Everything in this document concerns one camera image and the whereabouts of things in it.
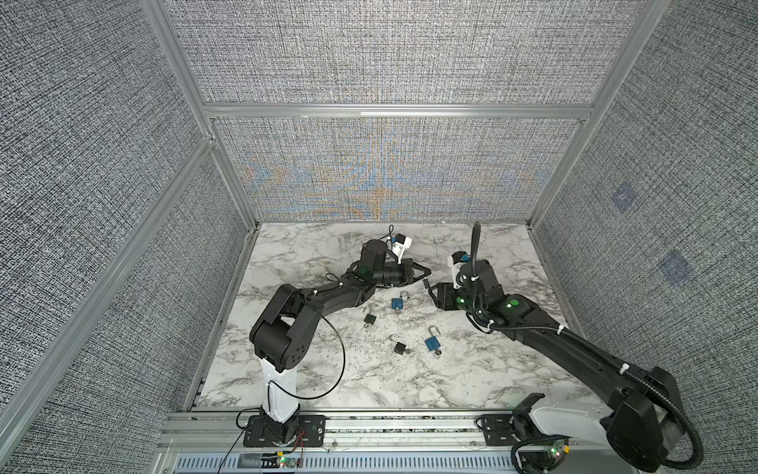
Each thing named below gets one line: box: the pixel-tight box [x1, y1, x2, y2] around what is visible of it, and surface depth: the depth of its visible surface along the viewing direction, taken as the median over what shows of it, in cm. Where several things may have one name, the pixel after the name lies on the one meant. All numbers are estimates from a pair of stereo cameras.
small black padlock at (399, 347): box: [388, 333, 407, 356], surface depth 89 cm
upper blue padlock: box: [390, 298, 404, 311], surface depth 98 cm
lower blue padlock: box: [424, 324, 442, 352], surface depth 90 cm
